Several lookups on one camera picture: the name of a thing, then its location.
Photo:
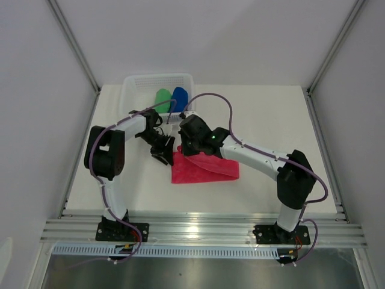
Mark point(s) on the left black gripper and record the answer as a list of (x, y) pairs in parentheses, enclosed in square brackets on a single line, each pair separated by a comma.
[(164, 153)]

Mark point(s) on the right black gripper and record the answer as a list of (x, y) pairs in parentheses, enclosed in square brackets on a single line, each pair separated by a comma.
[(186, 152)]

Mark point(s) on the pink towel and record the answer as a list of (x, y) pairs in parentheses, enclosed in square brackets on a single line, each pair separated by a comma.
[(202, 168)]

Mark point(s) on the blue towel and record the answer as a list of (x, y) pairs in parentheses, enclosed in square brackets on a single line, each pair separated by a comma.
[(180, 95)]

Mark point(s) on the green towel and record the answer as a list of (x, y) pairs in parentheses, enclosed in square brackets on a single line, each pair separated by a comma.
[(163, 97)]

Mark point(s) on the white plastic basket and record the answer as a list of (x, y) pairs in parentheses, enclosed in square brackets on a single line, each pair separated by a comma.
[(139, 91)]

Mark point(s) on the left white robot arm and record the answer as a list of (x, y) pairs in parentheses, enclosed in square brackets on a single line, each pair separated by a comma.
[(105, 155)]

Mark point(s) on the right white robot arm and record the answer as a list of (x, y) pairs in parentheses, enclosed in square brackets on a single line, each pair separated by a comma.
[(291, 172)]

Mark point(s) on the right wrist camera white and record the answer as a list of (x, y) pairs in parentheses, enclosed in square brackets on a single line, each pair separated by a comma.
[(188, 113)]

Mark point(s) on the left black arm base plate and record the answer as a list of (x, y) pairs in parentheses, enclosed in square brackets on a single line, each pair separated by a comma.
[(117, 232)]

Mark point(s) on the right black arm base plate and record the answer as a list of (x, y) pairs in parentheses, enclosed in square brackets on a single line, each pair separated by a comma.
[(273, 234)]

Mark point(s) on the white slotted cable duct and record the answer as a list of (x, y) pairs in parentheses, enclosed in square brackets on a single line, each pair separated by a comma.
[(166, 251)]

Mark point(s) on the aluminium rail frame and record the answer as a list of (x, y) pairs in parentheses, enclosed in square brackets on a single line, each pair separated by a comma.
[(202, 229)]

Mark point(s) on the left aluminium corner post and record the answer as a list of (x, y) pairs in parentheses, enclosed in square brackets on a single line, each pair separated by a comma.
[(73, 44)]

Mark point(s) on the aluminium corner post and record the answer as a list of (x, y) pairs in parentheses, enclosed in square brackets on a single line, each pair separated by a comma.
[(342, 35), (73, 44)]

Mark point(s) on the right aluminium corner post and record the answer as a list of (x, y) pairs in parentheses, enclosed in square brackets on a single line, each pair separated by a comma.
[(342, 35)]

